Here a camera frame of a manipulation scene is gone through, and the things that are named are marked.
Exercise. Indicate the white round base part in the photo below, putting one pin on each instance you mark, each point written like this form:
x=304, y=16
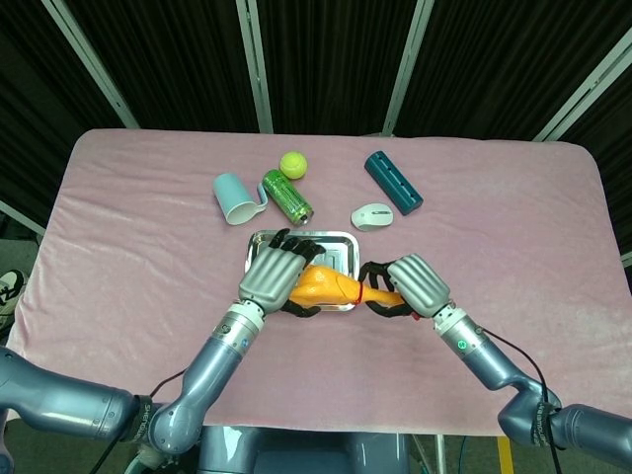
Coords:
x=148, y=461

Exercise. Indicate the blue-grey robot torso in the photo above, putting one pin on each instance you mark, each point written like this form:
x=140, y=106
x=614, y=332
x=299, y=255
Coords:
x=301, y=451

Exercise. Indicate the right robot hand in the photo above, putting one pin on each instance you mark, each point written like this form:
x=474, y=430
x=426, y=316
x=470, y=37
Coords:
x=419, y=286

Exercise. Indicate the yellow tennis ball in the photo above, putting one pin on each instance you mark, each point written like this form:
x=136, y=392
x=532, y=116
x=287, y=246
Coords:
x=293, y=164

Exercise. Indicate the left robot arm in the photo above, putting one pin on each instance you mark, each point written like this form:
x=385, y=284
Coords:
x=212, y=365

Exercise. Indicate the black curtain backdrop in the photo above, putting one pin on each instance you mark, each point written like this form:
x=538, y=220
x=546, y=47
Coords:
x=336, y=59

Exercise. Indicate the light blue plastic mug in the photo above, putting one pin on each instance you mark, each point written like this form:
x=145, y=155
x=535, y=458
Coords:
x=232, y=195

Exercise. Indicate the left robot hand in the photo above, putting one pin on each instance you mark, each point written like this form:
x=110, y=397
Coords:
x=271, y=276

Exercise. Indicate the yellow rubber chicken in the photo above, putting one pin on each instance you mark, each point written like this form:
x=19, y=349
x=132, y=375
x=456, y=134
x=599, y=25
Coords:
x=331, y=286

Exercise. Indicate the pink table cloth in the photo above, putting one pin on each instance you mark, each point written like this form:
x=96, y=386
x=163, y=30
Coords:
x=123, y=222

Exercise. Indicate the metal tray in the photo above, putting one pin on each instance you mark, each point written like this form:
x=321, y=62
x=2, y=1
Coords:
x=340, y=247

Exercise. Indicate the teal cylindrical holder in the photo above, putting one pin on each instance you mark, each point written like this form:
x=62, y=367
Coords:
x=395, y=183

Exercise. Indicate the white computer mouse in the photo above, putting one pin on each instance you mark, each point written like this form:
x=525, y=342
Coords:
x=372, y=216

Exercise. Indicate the white metal frame post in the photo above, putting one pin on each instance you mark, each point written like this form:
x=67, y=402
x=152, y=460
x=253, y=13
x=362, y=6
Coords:
x=627, y=259
x=22, y=217
x=407, y=69
x=94, y=64
x=582, y=94
x=257, y=69

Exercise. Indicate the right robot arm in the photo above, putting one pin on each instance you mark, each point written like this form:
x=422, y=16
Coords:
x=489, y=363

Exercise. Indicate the green drink can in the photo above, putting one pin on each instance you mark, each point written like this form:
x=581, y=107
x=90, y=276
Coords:
x=286, y=197

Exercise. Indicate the white and black sneaker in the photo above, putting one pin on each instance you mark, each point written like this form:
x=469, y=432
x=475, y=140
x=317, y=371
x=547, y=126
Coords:
x=12, y=289

